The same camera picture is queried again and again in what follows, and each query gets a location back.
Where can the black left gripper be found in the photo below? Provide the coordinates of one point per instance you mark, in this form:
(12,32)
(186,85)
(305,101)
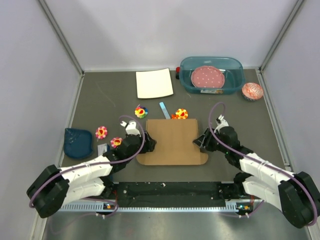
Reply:
(149,146)

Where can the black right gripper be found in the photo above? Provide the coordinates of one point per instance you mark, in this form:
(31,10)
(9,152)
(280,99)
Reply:
(202,141)

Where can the brown cardboard box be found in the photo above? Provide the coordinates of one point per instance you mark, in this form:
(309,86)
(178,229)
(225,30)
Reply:
(174,143)

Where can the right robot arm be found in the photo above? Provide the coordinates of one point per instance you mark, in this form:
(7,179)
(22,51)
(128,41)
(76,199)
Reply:
(295,195)

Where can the blue packet under arm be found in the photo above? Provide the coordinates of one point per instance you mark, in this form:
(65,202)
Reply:
(102,148)

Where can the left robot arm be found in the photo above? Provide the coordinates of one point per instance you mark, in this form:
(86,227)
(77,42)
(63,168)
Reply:
(56,187)

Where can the pink flower plush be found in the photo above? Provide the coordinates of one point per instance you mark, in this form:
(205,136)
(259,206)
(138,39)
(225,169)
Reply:
(101,132)
(116,142)

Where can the rainbow flower plush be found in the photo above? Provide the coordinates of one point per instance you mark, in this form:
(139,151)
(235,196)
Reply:
(141,112)

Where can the yellow orange sunflower plush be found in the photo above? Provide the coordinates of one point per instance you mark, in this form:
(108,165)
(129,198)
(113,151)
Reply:
(181,113)

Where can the orange maple leaf charm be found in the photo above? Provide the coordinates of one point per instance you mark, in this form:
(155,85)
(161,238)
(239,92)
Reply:
(173,117)

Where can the blue highlighter marker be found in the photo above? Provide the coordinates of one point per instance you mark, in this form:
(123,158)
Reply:
(164,110)

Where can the white square plate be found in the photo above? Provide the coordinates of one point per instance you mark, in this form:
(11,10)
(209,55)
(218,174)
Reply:
(154,84)

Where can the pink dotted plate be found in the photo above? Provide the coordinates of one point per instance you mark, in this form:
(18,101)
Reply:
(207,77)

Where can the red patterned bowl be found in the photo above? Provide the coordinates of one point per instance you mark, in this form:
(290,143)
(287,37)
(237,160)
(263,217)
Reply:
(252,91)

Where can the dark blue cloth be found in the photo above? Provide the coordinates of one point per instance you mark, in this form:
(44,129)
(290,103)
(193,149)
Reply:
(78,143)

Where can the red capped small bottle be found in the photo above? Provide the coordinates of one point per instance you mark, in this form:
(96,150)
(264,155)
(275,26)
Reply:
(177,73)

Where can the teal plastic basin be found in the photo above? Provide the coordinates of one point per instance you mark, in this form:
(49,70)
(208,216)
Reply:
(231,68)

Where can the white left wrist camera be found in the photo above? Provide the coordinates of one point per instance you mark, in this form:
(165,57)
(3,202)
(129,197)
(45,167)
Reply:
(130,127)

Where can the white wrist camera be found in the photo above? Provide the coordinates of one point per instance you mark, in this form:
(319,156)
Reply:
(221,123)
(130,127)

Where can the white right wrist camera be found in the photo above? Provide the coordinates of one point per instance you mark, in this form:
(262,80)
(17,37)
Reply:
(221,123)

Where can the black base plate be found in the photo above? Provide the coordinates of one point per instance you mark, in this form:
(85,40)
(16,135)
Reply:
(213,189)

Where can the grey slotted cable duct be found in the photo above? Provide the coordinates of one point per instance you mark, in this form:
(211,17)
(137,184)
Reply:
(90,206)

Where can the aluminium frame post right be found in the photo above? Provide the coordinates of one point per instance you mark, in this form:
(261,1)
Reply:
(282,33)

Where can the aluminium frame post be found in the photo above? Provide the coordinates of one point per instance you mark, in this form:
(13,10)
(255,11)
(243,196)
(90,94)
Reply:
(282,33)
(59,33)

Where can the aluminium frame post left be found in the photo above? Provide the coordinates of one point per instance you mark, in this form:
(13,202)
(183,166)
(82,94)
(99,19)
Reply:
(59,33)

